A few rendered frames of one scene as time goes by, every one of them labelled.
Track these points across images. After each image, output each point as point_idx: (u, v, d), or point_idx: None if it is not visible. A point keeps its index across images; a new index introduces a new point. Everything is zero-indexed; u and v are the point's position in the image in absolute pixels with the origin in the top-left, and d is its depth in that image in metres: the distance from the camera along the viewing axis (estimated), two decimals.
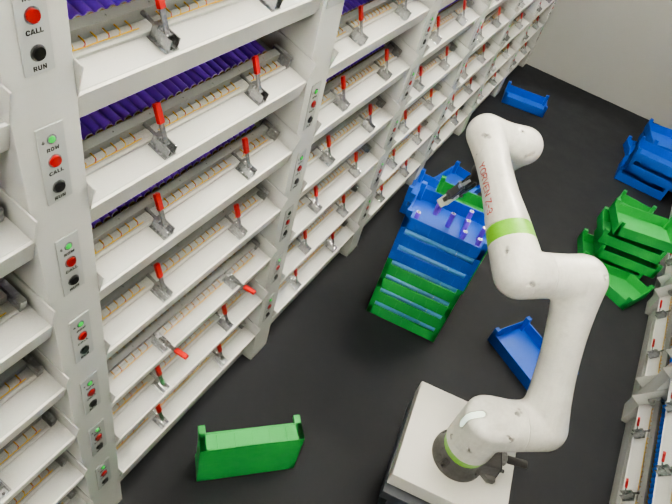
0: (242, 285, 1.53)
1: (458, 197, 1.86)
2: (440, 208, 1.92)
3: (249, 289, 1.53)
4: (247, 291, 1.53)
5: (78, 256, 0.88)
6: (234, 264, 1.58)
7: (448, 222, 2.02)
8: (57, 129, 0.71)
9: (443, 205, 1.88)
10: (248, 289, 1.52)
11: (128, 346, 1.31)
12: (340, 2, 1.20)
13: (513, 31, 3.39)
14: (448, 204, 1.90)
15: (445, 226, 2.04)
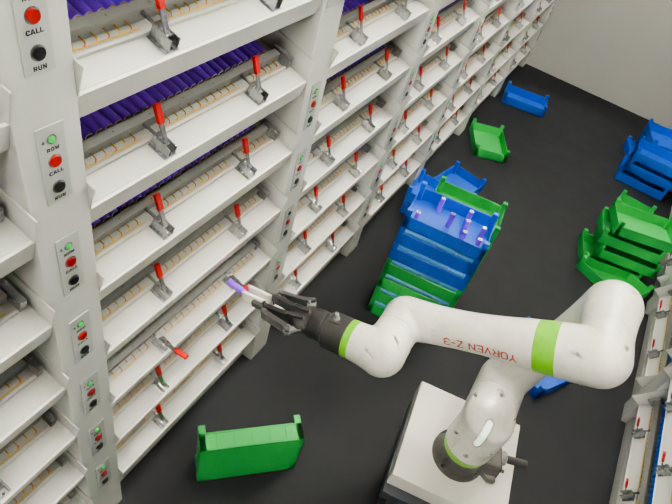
0: (242, 285, 1.53)
1: (263, 300, 1.37)
2: (238, 287, 1.42)
3: None
4: (247, 291, 1.53)
5: (78, 256, 0.88)
6: (234, 264, 1.58)
7: (448, 222, 2.02)
8: (57, 129, 0.71)
9: (255, 287, 1.41)
10: (248, 289, 1.52)
11: (128, 346, 1.31)
12: (340, 2, 1.20)
13: (513, 31, 3.39)
14: (246, 292, 1.40)
15: (445, 226, 2.04)
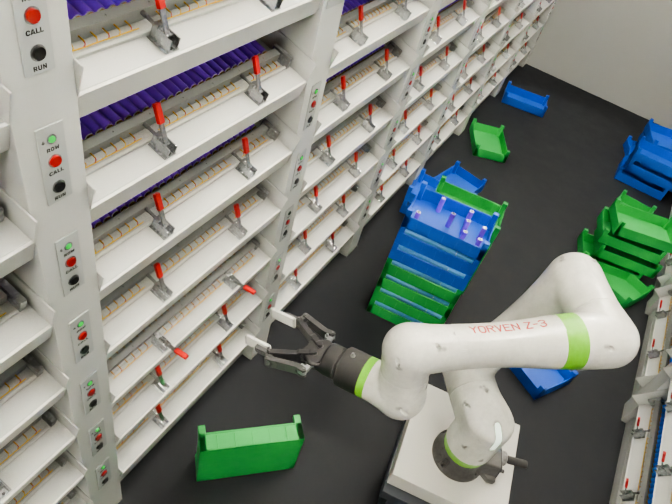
0: (242, 285, 1.53)
1: (294, 326, 1.36)
2: None
3: (249, 289, 1.53)
4: (247, 291, 1.53)
5: (78, 256, 0.88)
6: (234, 264, 1.58)
7: (448, 222, 2.02)
8: (57, 129, 0.71)
9: (251, 346, 1.30)
10: (248, 289, 1.52)
11: (128, 346, 1.31)
12: (340, 2, 1.20)
13: (513, 31, 3.39)
14: (275, 318, 1.37)
15: (445, 226, 2.04)
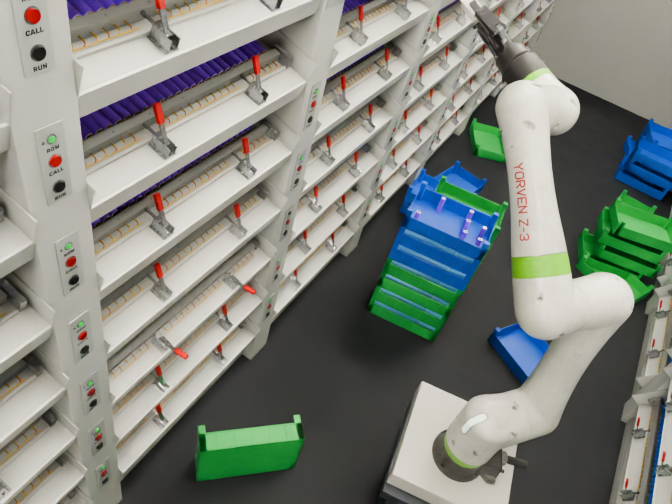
0: (242, 285, 1.53)
1: (473, 23, 1.39)
2: None
3: (249, 289, 1.53)
4: (247, 291, 1.53)
5: (78, 256, 0.88)
6: (234, 264, 1.58)
7: None
8: (57, 129, 0.71)
9: (463, 1, 1.38)
10: (248, 289, 1.52)
11: (128, 346, 1.31)
12: (340, 2, 1.20)
13: (513, 31, 3.39)
14: (462, 8, 1.41)
15: None
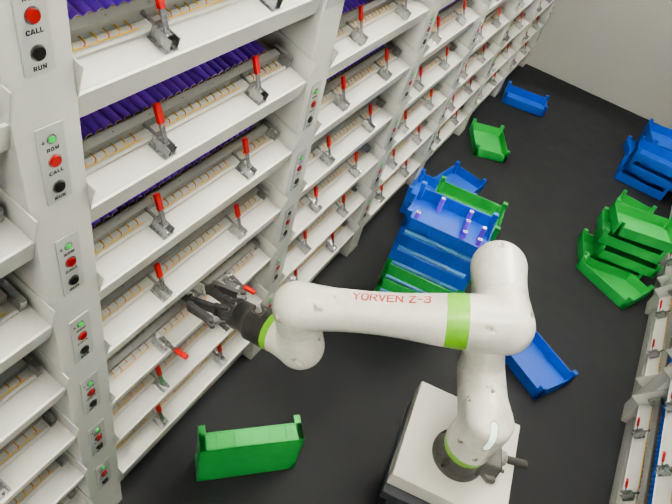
0: (242, 285, 1.53)
1: (190, 293, 1.39)
2: None
3: (249, 289, 1.53)
4: (247, 291, 1.53)
5: (78, 256, 0.88)
6: (234, 264, 1.58)
7: None
8: (57, 129, 0.71)
9: None
10: (248, 289, 1.52)
11: (128, 346, 1.31)
12: (340, 2, 1.20)
13: (513, 31, 3.39)
14: None
15: None
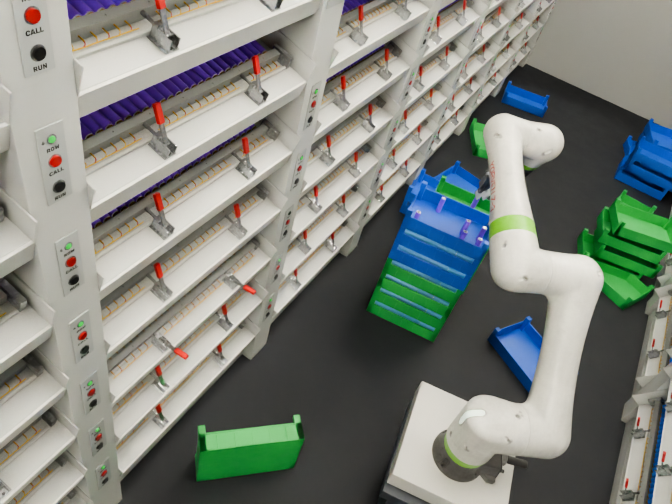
0: (242, 285, 1.53)
1: None
2: None
3: (249, 289, 1.53)
4: (247, 291, 1.53)
5: (78, 256, 0.88)
6: (234, 264, 1.58)
7: None
8: (57, 129, 0.71)
9: (478, 197, 1.96)
10: (248, 289, 1.52)
11: (128, 346, 1.31)
12: (340, 2, 1.20)
13: (513, 31, 3.39)
14: (484, 199, 1.97)
15: None
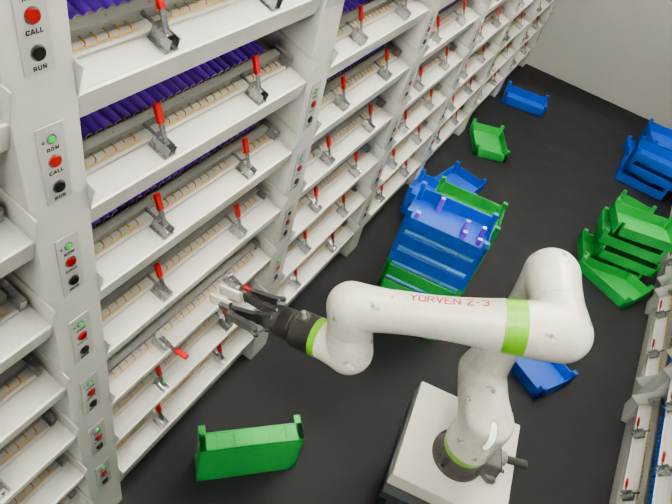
0: (242, 285, 1.53)
1: (230, 302, 1.37)
2: None
3: (249, 289, 1.53)
4: (247, 291, 1.53)
5: (78, 256, 0.88)
6: (234, 264, 1.58)
7: None
8: (57, 129, 0.71)
9: (226, 286, 1.42)
10: (248, 289, 1.52)
11: (128, 346, 1.31)
12: (340, 2, 1.20)
13: (513, 31, 3.39)
14: (213, 294, 1.39)
15: None
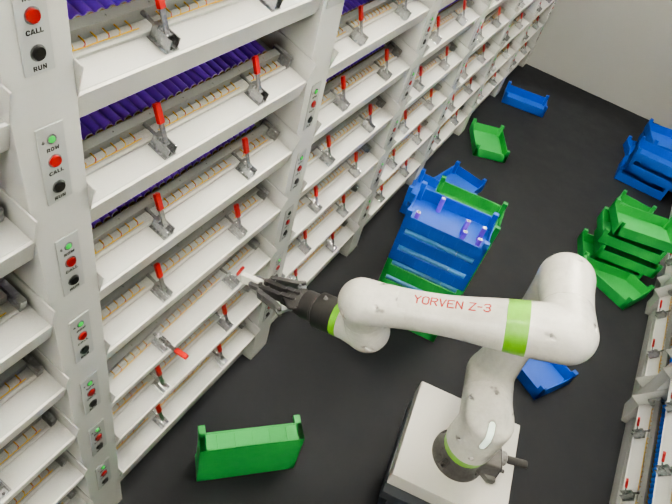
0: (236, 274, 1.52)
1: None
2: None
3: (239, 270, 1.50)
4: (239, 273, 1.50)
5: (78, 256, 0.88)
6: (229, 259, 1.58)
7: None
8: (57, 129, 0.71)
9: (245, 284, 1.51)
10: (238, 270, 1.50)
11: (127, 345, 1.31)
12: (340, 2, 1.20)
13: (513, 31, 3.39)
14: (246, 281, 1.52)
15: None
